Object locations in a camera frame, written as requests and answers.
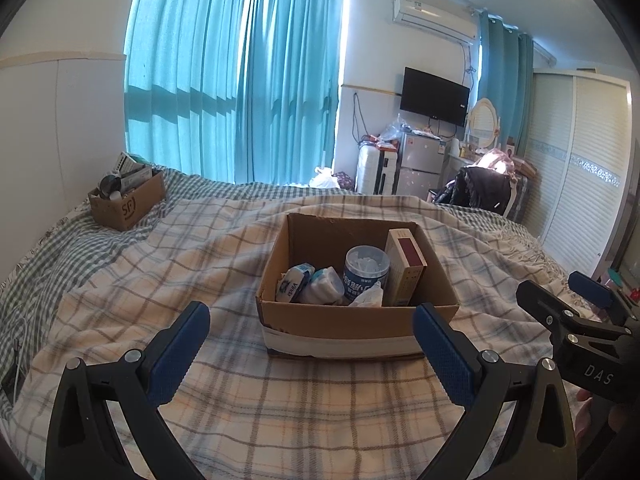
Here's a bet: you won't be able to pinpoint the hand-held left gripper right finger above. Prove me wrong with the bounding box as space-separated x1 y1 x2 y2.
411 302 592 480

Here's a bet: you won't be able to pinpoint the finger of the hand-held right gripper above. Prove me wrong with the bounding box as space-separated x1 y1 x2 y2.
568 271 640 328
516 280 632 346

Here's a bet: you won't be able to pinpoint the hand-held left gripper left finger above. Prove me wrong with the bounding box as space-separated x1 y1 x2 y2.
45 301 212 480

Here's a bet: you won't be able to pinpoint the white tissue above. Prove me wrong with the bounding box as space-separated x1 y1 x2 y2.
347 281 385 308

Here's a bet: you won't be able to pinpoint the large cardboard box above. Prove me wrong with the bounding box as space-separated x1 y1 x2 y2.
256 212 460 360

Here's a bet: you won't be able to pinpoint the red white medicine box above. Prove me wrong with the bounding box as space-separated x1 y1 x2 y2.
384 228 427 307

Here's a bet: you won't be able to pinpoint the clear floss pick jar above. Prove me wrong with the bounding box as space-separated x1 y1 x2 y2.
343 245 391 306

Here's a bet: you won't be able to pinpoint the blue white tissue packet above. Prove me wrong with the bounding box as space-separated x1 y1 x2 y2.
275 262 317 303

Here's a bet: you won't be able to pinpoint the person's right hand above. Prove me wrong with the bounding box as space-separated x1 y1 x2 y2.
574 389 608 448

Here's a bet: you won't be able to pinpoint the beige plaid blanket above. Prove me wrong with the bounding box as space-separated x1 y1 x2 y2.
10 192 601 480

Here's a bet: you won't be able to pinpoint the white slatted wardrobe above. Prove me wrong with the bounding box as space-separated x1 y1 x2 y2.
512 67 632 273

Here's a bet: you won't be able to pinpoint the black jacket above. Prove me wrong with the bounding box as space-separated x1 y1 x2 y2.
432 166 516 218

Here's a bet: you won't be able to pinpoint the pink cloth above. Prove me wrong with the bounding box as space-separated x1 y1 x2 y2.
475 149 516 173

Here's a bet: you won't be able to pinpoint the green checked bed sheet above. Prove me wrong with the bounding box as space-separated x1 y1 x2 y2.
0 167 551 480

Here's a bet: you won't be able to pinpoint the small printed cardboard box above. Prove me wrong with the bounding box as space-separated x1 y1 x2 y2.
87 169 167 232

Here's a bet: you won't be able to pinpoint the silver small fridge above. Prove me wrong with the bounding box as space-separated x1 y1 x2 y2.
395 130 448 198

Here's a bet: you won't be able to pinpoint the white oval mirror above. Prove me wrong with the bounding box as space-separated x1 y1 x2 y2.
467 98 502 150

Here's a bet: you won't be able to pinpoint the white suitcase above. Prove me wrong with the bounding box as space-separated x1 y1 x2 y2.
355 142 400 195

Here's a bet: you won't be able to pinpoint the white plastic bag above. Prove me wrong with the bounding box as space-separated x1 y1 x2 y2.
309 166 343 188

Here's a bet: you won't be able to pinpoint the narrow teal curtain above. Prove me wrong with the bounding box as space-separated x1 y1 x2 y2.
472 10 535 153

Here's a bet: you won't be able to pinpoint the clear plastic bag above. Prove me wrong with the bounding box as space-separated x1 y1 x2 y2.
378 112 416 142

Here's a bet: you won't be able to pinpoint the wide teal curtain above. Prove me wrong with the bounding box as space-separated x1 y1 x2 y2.
122 0 251 183

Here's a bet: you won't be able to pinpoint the teal curtain panel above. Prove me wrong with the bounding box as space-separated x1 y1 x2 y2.
234 0 348 186

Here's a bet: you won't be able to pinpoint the white air conditioner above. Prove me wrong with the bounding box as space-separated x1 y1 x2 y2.
392 0 478 43

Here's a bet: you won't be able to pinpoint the black wall television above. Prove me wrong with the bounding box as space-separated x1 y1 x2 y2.
399 66 471 127

